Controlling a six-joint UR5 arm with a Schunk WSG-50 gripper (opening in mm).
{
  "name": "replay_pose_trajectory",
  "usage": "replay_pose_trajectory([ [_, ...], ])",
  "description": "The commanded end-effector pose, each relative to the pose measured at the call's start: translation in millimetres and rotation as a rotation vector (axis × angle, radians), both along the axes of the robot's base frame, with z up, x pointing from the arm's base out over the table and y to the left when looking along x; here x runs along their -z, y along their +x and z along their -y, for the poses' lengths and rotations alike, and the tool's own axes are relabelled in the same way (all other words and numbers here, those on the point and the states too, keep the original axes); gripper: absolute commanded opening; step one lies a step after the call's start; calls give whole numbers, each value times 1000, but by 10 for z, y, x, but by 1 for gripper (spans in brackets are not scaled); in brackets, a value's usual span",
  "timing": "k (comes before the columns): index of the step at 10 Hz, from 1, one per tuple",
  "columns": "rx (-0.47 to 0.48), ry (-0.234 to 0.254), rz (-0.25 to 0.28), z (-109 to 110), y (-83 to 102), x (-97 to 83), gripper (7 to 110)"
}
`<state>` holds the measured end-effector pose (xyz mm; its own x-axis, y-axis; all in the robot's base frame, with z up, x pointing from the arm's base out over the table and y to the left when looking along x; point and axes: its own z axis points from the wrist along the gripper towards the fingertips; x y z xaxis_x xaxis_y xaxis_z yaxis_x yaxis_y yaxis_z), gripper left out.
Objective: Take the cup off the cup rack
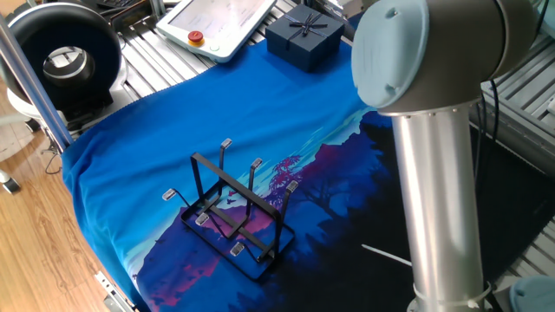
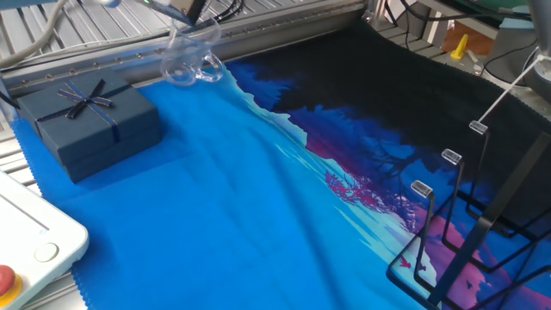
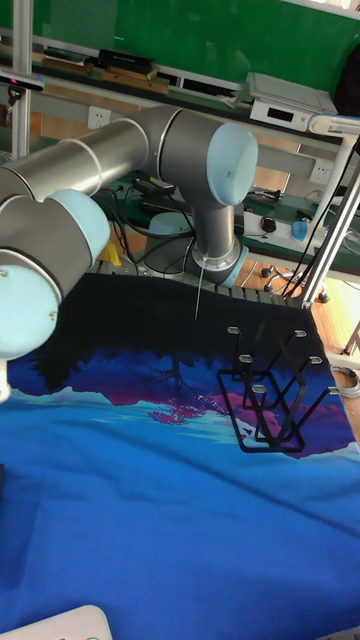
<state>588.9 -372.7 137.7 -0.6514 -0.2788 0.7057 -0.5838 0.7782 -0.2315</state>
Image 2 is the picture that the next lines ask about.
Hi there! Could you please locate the grey black Schunk gripper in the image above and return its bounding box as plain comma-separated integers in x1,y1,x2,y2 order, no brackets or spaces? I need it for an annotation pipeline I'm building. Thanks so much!
141,0,208,26

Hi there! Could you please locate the clear glass cup with handle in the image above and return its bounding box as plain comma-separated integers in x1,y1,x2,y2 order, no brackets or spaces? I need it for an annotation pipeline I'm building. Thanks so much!
159,15,225,88

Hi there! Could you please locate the black metal cup rack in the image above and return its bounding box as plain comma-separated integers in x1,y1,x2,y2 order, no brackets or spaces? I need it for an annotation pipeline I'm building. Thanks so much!
386,120,551,310

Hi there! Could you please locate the dark blue ribboned gift box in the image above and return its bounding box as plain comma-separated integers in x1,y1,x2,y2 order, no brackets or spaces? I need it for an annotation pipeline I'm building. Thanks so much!
16,71,164,184

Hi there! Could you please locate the blue landscape printed cloth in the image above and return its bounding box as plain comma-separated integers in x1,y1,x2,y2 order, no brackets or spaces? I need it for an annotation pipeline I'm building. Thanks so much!
10,21,551,310

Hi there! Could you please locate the white teach pendant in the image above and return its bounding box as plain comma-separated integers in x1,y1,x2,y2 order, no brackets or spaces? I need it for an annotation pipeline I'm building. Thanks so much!
0,170,90,310

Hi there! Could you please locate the yellow plastic cone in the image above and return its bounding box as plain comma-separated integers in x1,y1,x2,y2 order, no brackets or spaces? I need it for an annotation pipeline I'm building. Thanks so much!
449,33,470,61

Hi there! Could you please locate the thick grey cable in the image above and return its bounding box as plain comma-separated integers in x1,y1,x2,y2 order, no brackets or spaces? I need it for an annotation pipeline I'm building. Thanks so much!
0,0,70,70

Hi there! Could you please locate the thick black cable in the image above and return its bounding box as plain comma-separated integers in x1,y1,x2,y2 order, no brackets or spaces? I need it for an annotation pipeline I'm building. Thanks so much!
399,0,533,22

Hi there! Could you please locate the beige frame post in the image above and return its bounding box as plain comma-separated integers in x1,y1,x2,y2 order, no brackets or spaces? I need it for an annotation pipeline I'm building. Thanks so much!
424,10,449,44

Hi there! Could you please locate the white cable tie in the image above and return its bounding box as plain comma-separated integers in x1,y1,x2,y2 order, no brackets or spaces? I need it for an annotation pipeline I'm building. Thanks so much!
477,55,542,126

